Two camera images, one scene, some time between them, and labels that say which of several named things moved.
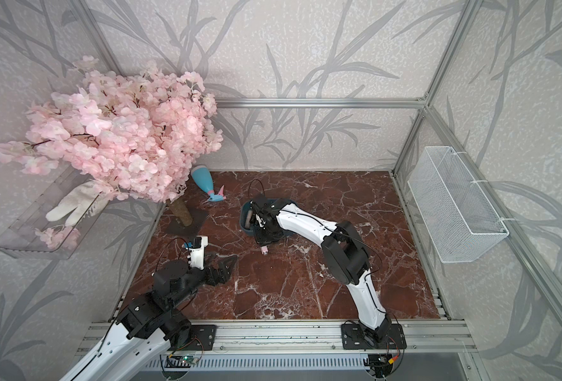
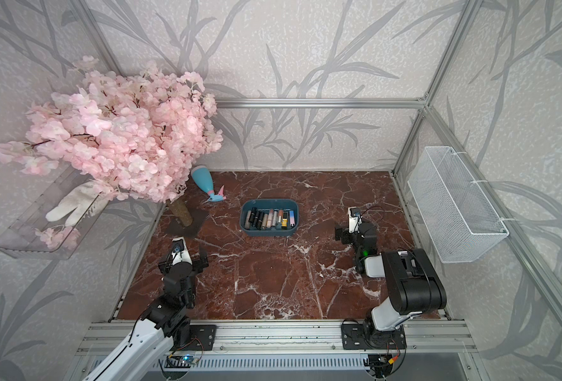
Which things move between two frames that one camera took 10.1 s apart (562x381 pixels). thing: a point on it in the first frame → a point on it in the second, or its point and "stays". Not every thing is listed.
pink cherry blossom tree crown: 137,134 stays
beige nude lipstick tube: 249,214 stays
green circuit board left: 188,359 stays
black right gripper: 261,241 → 345,240
